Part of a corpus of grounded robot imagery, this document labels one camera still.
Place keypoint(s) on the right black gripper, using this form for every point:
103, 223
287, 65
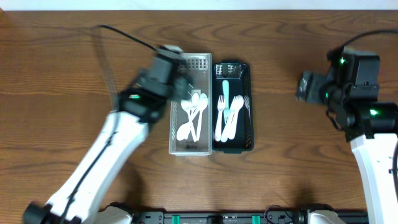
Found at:
305, 83

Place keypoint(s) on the white slim spoon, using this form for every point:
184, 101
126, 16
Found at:
203, 103
194, 102
186, 106
188, 128

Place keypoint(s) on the white fork straight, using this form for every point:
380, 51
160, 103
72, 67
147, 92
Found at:
220, 108

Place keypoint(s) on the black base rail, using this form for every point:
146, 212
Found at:
313, 213

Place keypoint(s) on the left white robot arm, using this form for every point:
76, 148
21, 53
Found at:
126, 127

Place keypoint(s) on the white fork angled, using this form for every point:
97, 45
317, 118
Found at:
228, 126

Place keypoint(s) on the black plastic basket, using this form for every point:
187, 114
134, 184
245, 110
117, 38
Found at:
239, 76

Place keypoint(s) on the clear plastic basket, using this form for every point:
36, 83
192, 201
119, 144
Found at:
200, 67

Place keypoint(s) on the white wide spoon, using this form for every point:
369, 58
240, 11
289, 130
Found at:
236, 105

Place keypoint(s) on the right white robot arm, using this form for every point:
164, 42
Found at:
370, 127

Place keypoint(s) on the pale green fork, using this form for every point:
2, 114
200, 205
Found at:
226, 112

